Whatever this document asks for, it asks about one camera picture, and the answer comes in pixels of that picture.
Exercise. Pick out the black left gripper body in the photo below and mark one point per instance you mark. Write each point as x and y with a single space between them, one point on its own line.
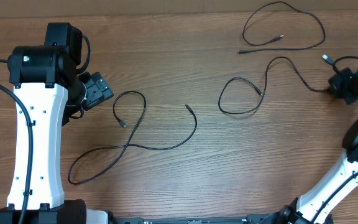
96 91

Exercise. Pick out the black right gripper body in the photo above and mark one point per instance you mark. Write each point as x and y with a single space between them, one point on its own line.
339 86

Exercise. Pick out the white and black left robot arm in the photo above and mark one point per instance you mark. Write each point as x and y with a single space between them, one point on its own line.
51 87

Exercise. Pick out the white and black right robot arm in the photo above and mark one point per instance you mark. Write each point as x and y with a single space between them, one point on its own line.
315 205

